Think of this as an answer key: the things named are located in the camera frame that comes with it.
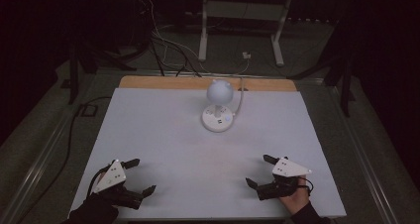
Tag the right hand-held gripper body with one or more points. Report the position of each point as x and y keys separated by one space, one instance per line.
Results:
x=286 y=168

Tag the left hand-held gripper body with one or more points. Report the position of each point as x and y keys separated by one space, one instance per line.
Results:
x=112 y=179

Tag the person's left hand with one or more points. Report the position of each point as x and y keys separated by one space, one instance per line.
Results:
x=100 y=177

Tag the person's right hand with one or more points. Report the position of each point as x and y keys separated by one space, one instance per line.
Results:
x=297 y=201

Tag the white table sheet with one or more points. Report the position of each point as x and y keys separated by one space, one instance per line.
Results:
x=171 y=151

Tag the white globe desk lamp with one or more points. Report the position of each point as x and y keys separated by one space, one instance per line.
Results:
x=218 y=105

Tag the white plug adapter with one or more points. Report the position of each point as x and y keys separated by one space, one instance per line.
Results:
x=246 y=55

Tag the black tripod stand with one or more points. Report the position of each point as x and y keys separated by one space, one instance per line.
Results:
x=81 y=62
x=340 y=68

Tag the white metal stand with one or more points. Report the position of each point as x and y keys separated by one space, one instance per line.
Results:
x=242 y=11

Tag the aluminium frame rail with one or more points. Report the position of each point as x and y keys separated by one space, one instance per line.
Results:
x=43 y=151
x=211 y=74
x=366 y=158

